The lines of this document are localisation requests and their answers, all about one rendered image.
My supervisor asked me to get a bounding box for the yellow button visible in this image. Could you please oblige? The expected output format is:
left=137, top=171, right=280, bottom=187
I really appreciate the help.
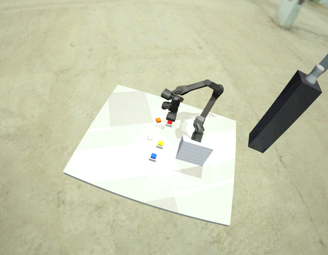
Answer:
left=156, top=140, right=165, bottom=149

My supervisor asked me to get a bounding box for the red button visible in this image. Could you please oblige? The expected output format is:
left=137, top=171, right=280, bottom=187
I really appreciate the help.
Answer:
left=166, top=120, right=173, bottom=127

